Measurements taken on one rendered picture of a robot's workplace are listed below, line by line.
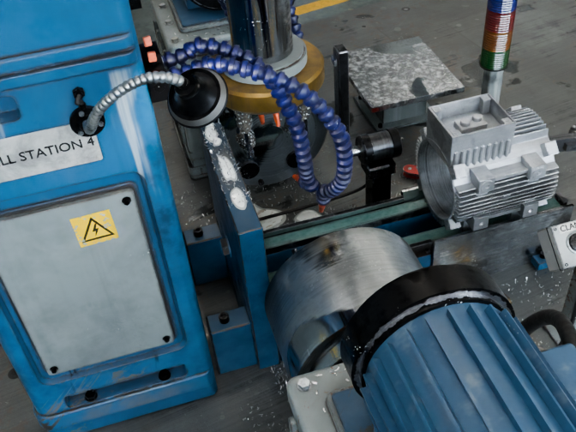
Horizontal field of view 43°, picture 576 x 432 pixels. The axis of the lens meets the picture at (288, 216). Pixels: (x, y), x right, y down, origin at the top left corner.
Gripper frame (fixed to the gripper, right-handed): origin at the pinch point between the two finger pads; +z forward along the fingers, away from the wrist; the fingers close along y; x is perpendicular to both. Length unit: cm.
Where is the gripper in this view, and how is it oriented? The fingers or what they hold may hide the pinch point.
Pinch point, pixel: (561, 143)
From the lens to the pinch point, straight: 149.7
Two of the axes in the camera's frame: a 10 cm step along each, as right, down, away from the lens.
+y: 2.8, 6.3, -7.2
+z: -9.6, 1.4, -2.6
